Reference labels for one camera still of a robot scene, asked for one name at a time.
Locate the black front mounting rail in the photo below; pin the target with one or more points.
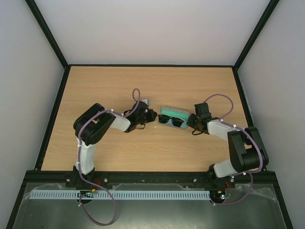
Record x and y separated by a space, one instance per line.
111 179

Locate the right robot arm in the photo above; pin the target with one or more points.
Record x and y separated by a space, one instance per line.
247 153

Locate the grey glasses case green inside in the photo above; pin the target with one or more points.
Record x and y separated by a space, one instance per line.
170 111

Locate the light blue slotted cable duct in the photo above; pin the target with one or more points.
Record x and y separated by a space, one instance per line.
120 195

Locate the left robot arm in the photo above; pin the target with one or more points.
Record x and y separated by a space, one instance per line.
93 124

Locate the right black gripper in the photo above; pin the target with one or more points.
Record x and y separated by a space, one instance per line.
194 120

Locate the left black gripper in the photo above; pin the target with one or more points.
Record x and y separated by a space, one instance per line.
152 117

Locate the black round sunglasses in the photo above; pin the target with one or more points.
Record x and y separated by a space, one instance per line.
175 121

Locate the black aluminium frame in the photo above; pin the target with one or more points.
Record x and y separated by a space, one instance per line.
262 177

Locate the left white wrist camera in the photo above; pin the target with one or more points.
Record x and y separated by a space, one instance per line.
147 101

